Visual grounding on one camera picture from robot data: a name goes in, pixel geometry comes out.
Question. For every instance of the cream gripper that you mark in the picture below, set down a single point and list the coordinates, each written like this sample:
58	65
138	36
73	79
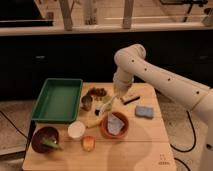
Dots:
120	89

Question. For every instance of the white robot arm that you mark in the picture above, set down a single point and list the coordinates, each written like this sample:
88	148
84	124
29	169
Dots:
195	97

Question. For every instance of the light green plastic cup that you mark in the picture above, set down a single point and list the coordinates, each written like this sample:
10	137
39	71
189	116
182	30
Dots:
108	104

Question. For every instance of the black scraper brush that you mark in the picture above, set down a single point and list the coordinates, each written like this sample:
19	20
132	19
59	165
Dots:
129	99

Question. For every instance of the small metal cup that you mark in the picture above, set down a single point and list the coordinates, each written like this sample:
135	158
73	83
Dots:
86	102

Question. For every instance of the white plastic cup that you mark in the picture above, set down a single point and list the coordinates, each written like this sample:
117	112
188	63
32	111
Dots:
76	130

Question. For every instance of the blue sponge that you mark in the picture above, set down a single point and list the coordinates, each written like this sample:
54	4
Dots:
144	111

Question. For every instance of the light blue cloth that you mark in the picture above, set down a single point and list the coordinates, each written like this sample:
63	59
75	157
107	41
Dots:
114	124

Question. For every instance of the yellow banana toy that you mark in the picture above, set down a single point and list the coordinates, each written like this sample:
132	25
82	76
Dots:
93	123

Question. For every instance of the orange terracotta bowl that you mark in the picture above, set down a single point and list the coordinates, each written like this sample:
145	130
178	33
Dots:
124	130

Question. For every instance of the wooden table board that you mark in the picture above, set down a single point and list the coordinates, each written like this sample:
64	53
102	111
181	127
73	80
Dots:
144	148

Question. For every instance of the green plastic tray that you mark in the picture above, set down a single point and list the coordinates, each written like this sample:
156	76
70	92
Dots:
58	101

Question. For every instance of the orange fruit toy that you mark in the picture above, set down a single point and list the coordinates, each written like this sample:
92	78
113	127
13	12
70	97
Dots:
88	143

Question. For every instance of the dark red bowl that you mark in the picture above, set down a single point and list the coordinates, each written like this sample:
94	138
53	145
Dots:
45	132

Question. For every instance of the green vegetable toy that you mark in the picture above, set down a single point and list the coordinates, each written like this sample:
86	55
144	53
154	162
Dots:
50	143

